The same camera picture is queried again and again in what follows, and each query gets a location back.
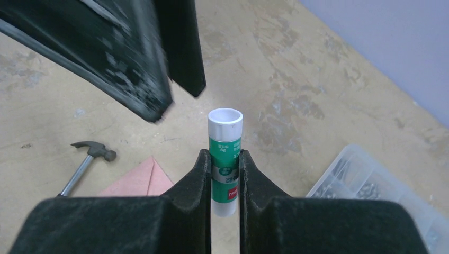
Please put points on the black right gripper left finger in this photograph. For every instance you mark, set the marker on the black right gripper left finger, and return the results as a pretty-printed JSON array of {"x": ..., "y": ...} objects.
[{"x": 177, "y": 221}]

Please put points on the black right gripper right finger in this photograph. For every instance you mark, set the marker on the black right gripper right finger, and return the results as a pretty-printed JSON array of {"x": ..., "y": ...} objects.
[{"x": 272, "y": 221}]

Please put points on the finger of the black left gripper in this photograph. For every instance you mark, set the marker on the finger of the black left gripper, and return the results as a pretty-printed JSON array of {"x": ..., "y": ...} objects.
[
  {"x": 115, "y": 45},
  {"x": 180, "y": 37}
]

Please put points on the black handled hammer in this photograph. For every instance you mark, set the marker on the black handled hammer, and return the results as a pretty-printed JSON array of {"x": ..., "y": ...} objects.
[{"x": 95, "y": 150}]

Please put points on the white green glue stick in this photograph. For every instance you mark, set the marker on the white green glue stick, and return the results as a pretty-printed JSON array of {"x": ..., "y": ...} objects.
[{"x": 225, "y": 128}]

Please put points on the clear plastic screw organizer box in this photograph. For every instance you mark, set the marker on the clear plastic screw organizer box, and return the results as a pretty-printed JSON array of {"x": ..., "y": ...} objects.
[{"x": 355, "y": 174}]

